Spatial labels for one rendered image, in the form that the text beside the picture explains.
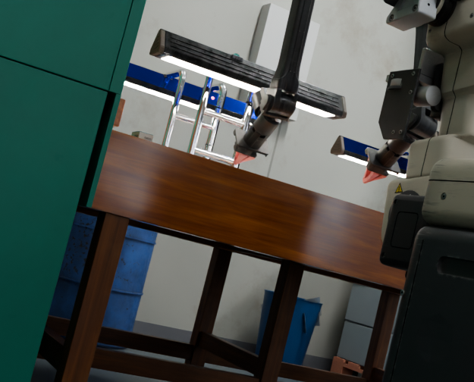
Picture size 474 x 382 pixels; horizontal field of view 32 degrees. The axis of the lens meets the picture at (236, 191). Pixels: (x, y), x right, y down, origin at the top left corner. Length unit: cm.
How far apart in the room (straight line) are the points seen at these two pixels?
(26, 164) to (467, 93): 94
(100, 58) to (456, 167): 83
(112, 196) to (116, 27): 38
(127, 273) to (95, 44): 227
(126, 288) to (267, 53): 185
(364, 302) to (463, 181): 376
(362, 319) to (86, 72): 357
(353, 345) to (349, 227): 305
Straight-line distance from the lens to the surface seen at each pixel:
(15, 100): 183
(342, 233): 219
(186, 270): 501
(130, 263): 403
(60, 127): 185
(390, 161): 233
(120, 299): 403
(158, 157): 195
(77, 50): 187
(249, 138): 227
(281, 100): 219
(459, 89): 183
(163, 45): 229
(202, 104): 252
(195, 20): 505
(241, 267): 518
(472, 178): 144
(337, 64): 556
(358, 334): 519
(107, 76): 189
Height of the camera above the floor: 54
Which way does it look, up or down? 5 degrees up
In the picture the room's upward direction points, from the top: 14 degrees clockwise
